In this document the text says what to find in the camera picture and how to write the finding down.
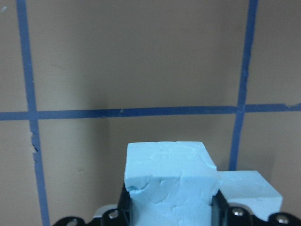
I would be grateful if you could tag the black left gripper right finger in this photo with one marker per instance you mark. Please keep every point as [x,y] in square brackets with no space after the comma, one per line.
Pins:
[219,210]

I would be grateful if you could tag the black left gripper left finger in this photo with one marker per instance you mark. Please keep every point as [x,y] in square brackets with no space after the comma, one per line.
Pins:
[124,208]

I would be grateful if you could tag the light blue foam block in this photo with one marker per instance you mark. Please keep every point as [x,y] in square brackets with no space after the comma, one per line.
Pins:
[251,190]
[170,183]

